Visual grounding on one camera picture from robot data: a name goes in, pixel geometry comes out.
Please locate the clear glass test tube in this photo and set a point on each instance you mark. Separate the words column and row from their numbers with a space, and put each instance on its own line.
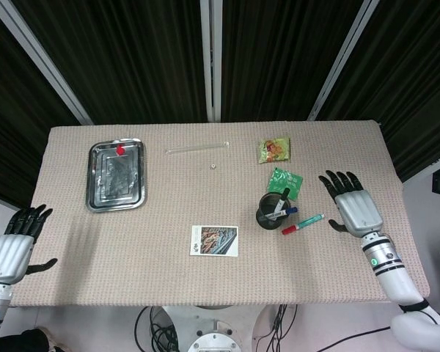
column 198, row 147

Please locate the stainless steel tray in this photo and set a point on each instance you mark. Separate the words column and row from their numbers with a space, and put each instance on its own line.
column 115, row 183

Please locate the photo postcard with white border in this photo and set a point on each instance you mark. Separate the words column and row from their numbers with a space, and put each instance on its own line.
column 212, row 240

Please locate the black cloth bag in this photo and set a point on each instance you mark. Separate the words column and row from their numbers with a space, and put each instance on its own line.
column 25, row 341

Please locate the red cap marker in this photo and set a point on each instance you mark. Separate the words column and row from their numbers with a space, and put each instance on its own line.
column 304, row 222

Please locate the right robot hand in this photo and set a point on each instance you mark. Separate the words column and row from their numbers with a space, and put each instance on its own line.
column 357, row 212

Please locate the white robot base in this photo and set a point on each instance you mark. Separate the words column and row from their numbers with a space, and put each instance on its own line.
column 212, row 342

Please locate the black cap marker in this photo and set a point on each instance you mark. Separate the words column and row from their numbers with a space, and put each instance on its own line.
column 281, row 204

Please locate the green foil packet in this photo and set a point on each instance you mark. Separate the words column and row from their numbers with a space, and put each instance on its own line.
column 284, row 179

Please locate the black mesh pen holder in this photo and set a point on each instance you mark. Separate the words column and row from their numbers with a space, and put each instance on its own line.
column 265, row 224

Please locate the grey metal frame post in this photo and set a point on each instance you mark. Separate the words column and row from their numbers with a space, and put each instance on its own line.
column 210, row 62
column 342, row 58
column 44, row 62

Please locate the yellow green snack packet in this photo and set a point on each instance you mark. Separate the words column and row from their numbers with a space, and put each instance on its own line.
column 274, row 150

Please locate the small red crumpled object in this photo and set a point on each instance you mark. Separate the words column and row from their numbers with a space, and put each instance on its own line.
column 120, row 149

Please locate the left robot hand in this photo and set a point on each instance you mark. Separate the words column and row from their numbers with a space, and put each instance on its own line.
column 11, row 256

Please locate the beige woven tablecloth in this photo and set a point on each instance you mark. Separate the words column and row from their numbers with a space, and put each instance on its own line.
column 220, row 271

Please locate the black pleated curtain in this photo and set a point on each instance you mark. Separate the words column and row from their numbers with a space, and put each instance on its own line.
column 143, row 55

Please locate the blue cap marker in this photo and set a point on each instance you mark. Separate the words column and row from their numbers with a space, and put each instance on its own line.
column 292, row 210

